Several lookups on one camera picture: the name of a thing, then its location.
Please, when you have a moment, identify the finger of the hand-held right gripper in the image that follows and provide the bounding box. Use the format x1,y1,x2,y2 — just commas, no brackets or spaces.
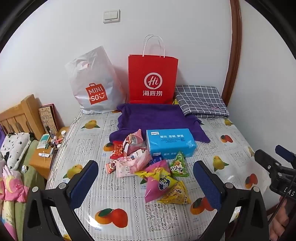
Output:
254,149,281,173
275,145,296,164

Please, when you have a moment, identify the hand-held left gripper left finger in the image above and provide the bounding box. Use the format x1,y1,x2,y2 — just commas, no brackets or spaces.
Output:
23,160,99,241

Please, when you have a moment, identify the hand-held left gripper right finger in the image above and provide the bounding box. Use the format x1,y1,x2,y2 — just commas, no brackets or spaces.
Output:
193,160,270,241

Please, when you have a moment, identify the yellow triangular snack packet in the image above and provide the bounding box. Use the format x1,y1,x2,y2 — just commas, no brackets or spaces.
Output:
157,181,191,205

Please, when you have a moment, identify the green triangular snack packet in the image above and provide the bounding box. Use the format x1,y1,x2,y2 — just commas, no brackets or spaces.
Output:
170,151,189,178

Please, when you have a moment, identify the small red white snack packet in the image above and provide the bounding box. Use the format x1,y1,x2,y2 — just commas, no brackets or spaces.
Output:
106,160,119,174

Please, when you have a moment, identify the pink and yellow snack bag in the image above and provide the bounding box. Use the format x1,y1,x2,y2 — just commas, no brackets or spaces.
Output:
135,159,179,203

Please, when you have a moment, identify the blue snack packet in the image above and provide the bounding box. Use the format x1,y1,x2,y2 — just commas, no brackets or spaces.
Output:
148,155,164,166

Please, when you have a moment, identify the white pink snack packet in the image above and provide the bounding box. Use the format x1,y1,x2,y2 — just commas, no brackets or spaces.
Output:
119,149,149,164

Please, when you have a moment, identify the plain pink snack packet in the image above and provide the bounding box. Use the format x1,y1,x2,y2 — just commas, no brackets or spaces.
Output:
133,149,153,173

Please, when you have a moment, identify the pink triangular snack packet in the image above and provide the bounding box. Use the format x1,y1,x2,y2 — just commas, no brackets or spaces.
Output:
122,128,147,156

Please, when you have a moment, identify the person's right hand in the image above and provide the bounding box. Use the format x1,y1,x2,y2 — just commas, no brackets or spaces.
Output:
269,197,293,241

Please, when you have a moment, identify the fruit print tablecloth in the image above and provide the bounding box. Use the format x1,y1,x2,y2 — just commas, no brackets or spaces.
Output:
45,109,275,241

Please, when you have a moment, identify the wooden nightstand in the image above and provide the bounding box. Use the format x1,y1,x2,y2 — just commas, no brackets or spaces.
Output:
30,126,70,180

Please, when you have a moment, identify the cluster of small cosmetics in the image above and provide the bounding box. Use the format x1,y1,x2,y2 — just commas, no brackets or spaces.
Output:
47,136,63,150

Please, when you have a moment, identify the green bed sheet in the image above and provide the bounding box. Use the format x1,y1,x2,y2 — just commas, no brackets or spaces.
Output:
14,140,47,241

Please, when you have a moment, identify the blue tissue pack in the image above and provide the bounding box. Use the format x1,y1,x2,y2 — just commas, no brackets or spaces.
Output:
146,128,197,159

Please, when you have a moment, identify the teal and white box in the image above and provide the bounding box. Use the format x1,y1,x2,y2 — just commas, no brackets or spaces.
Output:
37,134,50,149

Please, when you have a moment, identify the pink cloth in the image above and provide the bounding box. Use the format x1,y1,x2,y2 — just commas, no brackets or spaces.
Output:
0,166,29,203

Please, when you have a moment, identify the black and white pillow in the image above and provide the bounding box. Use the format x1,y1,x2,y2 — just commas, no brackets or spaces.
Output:
0,132,31,171

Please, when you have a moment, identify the grey checked folded cloth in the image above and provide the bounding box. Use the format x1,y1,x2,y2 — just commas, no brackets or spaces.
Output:
174,85,230,119

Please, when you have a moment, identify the printed quilt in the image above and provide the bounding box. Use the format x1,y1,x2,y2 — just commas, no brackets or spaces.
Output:
0,200,19,241

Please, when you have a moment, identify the purple towel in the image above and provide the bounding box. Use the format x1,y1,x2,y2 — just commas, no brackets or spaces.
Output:
109,103,211,145

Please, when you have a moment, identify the wooden headboard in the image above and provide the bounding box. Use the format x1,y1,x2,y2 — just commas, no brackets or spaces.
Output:
0,95,45,141

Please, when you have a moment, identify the white plastic shopping bag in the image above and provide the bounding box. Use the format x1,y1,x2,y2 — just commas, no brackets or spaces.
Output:
64,46,126,114

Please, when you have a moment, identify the red paper bag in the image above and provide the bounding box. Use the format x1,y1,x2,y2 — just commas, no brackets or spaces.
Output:
128,35,179,105

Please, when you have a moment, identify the black cable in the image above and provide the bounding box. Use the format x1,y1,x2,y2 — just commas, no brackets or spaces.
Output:
267,196,288,224

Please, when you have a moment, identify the brown wooden door frame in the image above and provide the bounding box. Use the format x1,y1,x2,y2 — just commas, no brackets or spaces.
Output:
221,0,242,108

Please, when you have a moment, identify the white light switch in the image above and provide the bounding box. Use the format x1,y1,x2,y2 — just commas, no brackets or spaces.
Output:
103,9,121,24

